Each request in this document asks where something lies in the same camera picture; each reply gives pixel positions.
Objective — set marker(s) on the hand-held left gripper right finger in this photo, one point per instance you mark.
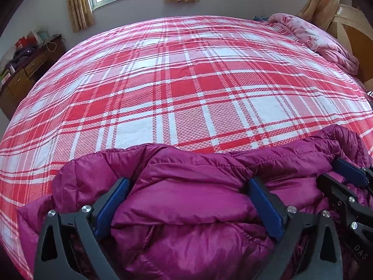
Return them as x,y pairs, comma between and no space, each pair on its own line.
266,208

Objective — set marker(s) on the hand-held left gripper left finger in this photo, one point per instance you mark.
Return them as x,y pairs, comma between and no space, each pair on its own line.
112,207

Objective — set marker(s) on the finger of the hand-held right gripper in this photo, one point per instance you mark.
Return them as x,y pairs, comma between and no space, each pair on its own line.
335,189
349,173

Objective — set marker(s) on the magenta puffer jacket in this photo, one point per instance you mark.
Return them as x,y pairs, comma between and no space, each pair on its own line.
186,204

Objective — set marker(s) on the pile of dark clothes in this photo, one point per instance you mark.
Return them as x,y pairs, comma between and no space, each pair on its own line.
23,54

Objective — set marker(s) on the bed with red plaid sheet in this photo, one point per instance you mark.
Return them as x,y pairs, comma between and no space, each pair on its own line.
186,93

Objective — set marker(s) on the pink folded blanket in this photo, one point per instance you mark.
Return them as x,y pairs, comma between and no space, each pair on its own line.
314,38

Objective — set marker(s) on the wooden headboard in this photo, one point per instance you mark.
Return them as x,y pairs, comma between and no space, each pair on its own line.
349,26

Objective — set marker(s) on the wooden desk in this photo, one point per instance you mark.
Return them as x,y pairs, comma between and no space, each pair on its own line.
20,84

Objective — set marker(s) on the blue cloth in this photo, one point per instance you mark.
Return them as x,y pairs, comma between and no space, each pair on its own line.
259,18

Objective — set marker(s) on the pale teal bag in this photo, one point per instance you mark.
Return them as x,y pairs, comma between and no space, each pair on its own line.
42,37

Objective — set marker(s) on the red gift bag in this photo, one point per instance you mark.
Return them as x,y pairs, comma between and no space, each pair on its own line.
22,41

